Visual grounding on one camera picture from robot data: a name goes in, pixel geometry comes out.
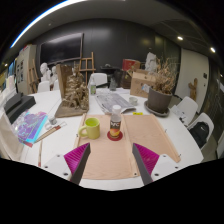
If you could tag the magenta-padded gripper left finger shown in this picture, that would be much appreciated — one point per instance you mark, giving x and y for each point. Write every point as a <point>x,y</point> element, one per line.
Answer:
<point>58,165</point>

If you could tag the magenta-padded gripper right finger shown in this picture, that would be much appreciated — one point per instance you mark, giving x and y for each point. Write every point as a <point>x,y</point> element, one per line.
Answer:
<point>165,165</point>

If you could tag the clear drink bottle white cap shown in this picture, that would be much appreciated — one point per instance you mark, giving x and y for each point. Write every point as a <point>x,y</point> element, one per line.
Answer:
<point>115,125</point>

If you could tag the long thin paintbrush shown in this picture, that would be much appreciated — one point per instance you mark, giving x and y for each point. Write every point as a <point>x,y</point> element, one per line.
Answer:
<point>40,153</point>

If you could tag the wooden paintbrush bundle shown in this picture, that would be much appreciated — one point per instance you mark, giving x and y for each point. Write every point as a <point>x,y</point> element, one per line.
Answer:
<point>50,132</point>

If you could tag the small paint jar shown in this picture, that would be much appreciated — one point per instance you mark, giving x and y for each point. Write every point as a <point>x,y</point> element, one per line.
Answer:
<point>52,120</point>

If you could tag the black backpack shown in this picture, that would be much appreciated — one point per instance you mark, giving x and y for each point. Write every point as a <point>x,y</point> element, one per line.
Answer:
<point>199,133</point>

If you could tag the colourful printed book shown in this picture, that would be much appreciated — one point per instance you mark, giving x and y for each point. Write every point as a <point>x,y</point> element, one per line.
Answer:
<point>30,126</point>

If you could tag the yellow-green mug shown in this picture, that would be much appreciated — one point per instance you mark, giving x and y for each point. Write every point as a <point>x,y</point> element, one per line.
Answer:
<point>92,129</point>

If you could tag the grey plant saucer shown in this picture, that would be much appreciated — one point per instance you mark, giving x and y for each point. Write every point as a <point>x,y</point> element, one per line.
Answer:
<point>153,112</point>

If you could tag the flat round red coaster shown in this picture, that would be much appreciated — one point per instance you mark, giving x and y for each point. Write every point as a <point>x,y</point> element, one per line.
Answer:
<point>110,137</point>

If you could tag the small yellow note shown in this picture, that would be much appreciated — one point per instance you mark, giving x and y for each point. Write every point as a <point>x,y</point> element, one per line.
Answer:
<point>137,113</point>

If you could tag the white chair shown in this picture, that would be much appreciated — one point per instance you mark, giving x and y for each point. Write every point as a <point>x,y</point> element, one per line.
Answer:
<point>99,79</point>
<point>190,106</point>
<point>205,117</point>
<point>44,86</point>

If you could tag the grey pot with dried plant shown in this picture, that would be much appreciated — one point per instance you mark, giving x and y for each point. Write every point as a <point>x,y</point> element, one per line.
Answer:
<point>159,100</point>

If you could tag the black flat case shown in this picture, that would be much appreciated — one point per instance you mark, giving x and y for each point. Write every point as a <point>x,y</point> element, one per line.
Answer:
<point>21,108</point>
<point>12,101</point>

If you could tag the small white cup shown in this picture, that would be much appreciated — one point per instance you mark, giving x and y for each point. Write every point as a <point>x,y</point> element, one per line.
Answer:
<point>133,101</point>

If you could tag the wooden mannequin figure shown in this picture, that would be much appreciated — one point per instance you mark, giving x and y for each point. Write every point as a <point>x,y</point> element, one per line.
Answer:
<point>193,88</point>

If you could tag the grey newspaper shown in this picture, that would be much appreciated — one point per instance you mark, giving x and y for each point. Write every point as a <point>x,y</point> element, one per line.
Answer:
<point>113,100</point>

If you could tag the brown cardboard box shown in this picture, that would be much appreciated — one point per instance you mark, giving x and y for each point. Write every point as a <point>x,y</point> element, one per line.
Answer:
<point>139,85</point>

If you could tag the white spray bottle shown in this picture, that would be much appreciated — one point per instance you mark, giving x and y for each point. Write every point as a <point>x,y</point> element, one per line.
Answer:
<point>92,87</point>

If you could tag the white plaster bust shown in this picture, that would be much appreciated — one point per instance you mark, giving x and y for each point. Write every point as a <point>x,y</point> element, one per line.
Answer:
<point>53,73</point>
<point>44,70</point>

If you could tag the wooden easel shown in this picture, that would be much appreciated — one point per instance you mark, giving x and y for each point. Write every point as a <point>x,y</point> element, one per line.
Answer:
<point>33,75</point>
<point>87,65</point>

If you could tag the small clear glass bottle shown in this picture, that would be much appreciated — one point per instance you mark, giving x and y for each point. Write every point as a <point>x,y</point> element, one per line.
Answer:
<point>113,85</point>

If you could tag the white cabinet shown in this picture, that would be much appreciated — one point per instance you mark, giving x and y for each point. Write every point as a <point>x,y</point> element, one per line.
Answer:
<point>25,66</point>

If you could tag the red box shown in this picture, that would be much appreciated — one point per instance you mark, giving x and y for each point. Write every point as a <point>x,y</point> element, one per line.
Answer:
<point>130,64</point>

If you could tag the round ceiling light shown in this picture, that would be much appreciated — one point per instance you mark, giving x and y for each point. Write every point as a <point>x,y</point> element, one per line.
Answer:
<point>212,49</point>
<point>180,38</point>

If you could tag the dark wall screen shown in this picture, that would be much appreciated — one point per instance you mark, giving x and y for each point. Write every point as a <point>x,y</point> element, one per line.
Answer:
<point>61,48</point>

